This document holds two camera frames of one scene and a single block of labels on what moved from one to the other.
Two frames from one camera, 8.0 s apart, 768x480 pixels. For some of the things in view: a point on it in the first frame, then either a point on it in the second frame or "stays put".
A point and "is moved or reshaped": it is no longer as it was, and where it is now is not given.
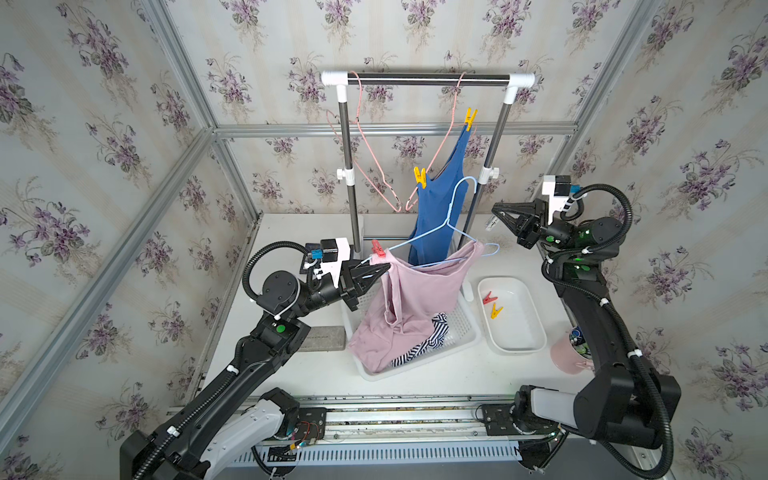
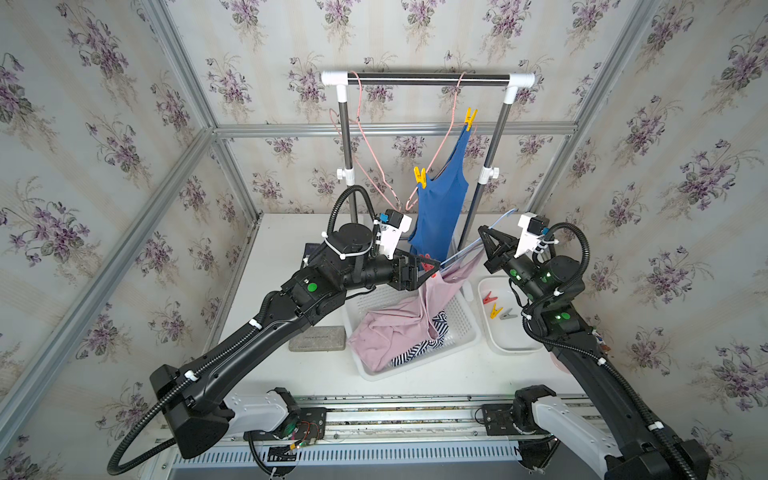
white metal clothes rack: [488, 173] stays put
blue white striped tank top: [434, 341] stays put
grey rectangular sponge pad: [324, 338] stays put
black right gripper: [528, 227] → [501, 256]
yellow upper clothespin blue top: [470, 117] stays put
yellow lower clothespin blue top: [420, 178] stays put
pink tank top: [400, 315] stays put
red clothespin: [377, 248] is moved or reshaped
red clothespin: [487, 299] stays put
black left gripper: [350, 285] → [410, 280]
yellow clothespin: [494, 313] stays put
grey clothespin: [492, 222] → [507, 315]
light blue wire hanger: [448, 223] → [473, 243]
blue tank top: [440, 203] stays put
